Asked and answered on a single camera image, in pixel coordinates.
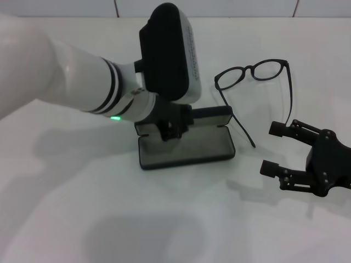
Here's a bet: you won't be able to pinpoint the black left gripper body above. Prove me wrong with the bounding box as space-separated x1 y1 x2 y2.
148 94 193 133

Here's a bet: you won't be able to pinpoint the black glasses case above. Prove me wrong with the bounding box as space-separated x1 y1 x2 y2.
134 106 236 171

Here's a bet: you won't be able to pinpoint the black glasses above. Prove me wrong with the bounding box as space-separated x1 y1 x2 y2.
214 59 292 149

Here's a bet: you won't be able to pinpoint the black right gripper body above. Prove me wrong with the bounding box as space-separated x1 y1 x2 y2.
305 128 351 198

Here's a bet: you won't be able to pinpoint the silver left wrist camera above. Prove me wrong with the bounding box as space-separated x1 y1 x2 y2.
138 2 203 104

